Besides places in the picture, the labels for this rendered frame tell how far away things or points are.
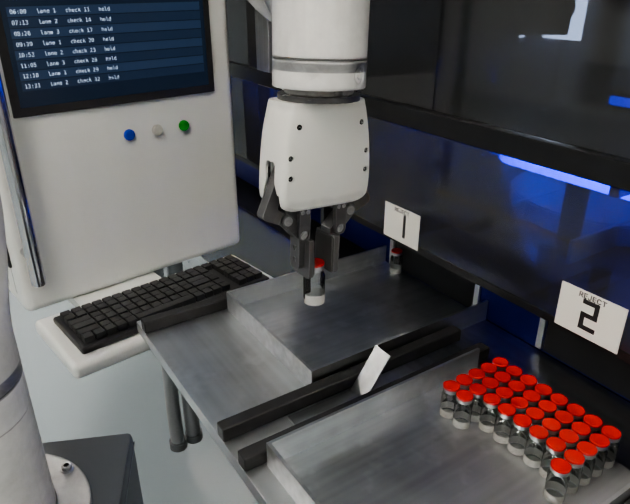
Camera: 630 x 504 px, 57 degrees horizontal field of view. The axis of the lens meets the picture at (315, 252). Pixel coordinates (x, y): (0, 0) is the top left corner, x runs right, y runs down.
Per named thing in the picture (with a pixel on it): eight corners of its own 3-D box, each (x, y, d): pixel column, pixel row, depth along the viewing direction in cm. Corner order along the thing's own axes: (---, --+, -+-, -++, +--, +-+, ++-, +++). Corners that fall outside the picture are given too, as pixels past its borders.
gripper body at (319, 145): (340, 77, 58) (336, 186, 62) (248, 80, 53) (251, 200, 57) (389, 84, 52) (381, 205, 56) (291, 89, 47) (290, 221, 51)
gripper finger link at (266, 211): (296, 134, 54) (326, 176, 57) (238, 194, 52) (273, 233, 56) (303, 136, 53) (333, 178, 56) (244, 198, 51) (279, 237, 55)
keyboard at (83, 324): (232, 260, 133) (231, 250, 132) (270, 282, 123) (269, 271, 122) (53, 322, 109) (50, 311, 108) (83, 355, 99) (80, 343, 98)
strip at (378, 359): (374, 380, 81) (376, 344, 79) (388, 391, 79) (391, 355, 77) (287, 417, 74) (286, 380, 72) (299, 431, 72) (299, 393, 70)
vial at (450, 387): (448, 406, 76) (451, 377, 74) (460, 415, 75) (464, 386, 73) (435, 412, 75) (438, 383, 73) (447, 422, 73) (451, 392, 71)
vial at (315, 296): (317, 295, 62) (317, 258, 60) (329, 303, 60) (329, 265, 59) (299, 300, 61) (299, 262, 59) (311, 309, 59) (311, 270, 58)
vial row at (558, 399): (495, 382, 81) (499, 354, 79) (617, 464, 67) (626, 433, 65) (484, 387, 80) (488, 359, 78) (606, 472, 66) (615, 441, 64)
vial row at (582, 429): (484, 387, 80) (488, 360, 78) (606, 472, 66) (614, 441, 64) (472, 393, 78) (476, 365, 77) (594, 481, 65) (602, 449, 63)
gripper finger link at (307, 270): (298, 204, 58) (297, 267, 60) (270, 209, 56) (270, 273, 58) (316, 213, 55) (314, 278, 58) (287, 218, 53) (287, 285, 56)
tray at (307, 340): (384, 261, 116) (385, 245, 114) (485, 319, 96) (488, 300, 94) (227, 309, 99) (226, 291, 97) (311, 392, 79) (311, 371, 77)
